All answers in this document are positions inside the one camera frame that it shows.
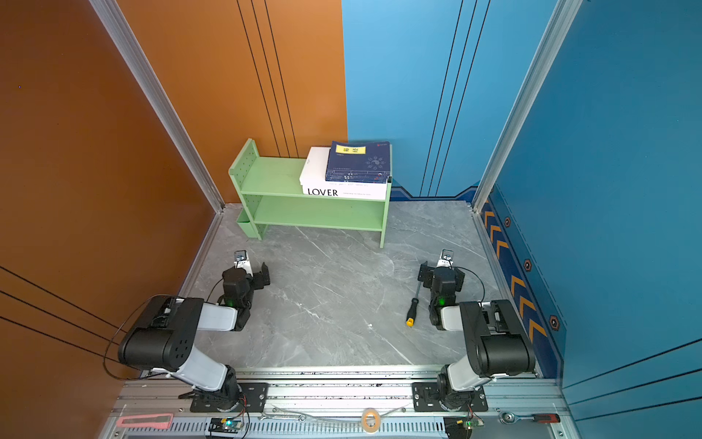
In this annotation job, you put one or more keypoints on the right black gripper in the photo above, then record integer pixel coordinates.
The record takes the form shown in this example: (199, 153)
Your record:
(427, 273)

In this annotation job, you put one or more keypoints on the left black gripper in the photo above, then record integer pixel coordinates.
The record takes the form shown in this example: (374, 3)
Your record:
(257, 278)

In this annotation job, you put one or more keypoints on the white LOVER book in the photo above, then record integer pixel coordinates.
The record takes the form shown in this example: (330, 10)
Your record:
(346, 190)

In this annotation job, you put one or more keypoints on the white La Dame book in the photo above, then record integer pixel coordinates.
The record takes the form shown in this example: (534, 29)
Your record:
(314, 171)

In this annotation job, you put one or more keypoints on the blue book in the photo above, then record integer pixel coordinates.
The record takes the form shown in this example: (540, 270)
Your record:
(362, 163)

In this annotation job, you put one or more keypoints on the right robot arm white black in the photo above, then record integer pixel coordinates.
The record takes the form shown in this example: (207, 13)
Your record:
(495, 340)

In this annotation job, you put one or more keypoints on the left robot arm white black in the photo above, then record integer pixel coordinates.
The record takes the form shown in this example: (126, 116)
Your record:
(162, 339)

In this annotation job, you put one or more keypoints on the yellow black screwdriver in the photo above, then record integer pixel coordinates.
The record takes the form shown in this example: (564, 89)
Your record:
(411, 315)

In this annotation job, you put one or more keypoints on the green wooden shelf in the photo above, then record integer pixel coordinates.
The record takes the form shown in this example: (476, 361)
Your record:
(271, 195)

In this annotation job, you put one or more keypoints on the left circuit board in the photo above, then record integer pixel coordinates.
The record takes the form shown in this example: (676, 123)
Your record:
(227, 427)

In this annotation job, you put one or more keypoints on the circuit board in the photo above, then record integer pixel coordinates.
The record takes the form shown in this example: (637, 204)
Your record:
(227, 427)
(462, 427)

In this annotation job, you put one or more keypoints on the right circuit board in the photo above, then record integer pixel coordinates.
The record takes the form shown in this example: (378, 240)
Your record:
(462, 427)

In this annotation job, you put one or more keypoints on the tape roll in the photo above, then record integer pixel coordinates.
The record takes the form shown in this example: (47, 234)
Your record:
(371, 421)

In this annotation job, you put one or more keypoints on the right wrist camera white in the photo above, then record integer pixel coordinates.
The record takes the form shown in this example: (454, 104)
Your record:
(446, 259)

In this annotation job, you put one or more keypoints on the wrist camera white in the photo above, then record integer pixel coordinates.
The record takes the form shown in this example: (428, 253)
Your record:
(242, 261)
(446, 259)

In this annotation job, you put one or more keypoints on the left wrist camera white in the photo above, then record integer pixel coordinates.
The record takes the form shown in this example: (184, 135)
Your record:
(242, 261)

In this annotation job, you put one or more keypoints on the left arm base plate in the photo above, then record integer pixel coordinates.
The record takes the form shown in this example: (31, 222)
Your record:
(248, 397)

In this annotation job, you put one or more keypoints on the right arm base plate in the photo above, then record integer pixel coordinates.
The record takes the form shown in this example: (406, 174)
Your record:
(430, 397)

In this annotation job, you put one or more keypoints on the silver wrench on rail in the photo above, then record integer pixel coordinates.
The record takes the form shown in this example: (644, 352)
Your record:
(296, 417)

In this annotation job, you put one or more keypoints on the red handled ratchet wrench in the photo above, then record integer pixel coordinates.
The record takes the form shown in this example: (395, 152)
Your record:
(540, 418)

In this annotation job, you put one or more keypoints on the pink tool on rail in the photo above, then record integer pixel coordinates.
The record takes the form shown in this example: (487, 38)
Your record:
(157, 421)

